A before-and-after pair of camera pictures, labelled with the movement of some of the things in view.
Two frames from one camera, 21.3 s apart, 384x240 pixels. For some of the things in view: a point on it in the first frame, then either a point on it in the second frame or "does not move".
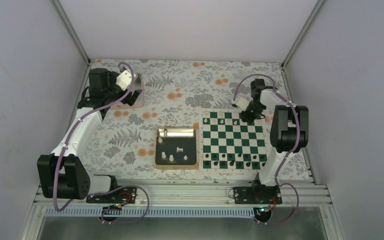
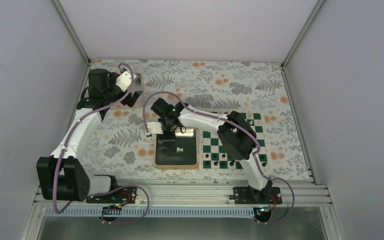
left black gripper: [131, 100] does not move
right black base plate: [268, 195] does not move
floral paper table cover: [175, 93] does not move
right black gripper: [247, 118] -> [171, 136]
